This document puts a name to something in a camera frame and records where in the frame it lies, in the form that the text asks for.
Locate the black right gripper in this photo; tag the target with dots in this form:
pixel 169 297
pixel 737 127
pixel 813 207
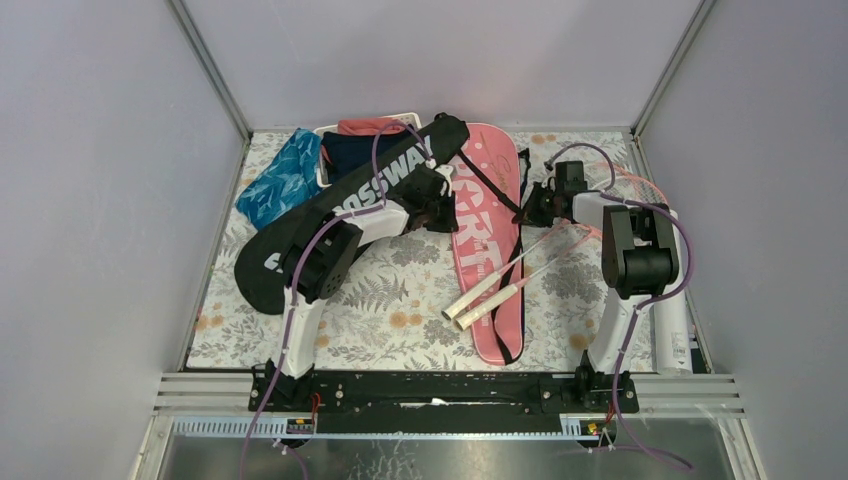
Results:
pixel 529 214

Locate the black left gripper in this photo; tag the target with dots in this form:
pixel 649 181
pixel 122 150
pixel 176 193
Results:
pixel 447 224

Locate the pink racket bag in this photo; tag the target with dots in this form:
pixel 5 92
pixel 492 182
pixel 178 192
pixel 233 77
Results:
pixel 488 190

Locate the pink racket white grip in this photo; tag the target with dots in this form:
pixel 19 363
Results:
pixel 494 277
pixel 633 187

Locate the black Crossway racket bag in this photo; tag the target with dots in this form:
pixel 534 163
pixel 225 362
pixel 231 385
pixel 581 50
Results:
pixel 386 184

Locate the white shuttlecock tube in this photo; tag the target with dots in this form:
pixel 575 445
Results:
pixel 672 337

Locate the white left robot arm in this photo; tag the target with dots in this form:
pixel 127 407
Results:
pixel 320 267

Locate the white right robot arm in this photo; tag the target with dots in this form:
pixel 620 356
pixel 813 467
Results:
pixel 640 260

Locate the white perforated plastic basket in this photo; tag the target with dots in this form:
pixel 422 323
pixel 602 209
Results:
pixel 324 166

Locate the navy folded clothing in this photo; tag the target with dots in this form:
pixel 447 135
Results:
pixel 343 154

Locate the coral folded clothing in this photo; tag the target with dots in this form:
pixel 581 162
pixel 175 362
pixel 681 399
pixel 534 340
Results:
pixel 369 126

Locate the floral table mat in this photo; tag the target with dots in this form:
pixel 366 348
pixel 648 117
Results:
pixel 388 312

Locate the blue patterned cloth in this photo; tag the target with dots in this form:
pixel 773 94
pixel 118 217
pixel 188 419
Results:
pixel 287 182

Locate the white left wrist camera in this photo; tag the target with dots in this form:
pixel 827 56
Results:
pixel 446 171

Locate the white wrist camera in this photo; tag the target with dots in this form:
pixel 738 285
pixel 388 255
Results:
pixel 550 169
pixel 446 171

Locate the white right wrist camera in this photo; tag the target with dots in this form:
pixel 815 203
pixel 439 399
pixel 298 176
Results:
pixel 550 169

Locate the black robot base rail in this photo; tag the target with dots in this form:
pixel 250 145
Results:
pixel 423 402

